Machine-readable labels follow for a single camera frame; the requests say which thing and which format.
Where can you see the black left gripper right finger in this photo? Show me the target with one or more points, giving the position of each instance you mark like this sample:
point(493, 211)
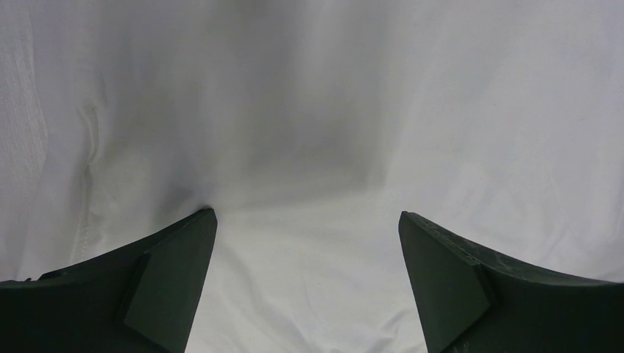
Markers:
point(471, 298)

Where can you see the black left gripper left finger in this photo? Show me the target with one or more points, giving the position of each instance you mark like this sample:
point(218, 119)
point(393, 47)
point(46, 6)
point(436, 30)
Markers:
point(141, 297)

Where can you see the white t shirt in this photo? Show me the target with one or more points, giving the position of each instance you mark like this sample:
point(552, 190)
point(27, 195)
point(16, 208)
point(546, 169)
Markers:
point(309, 126)

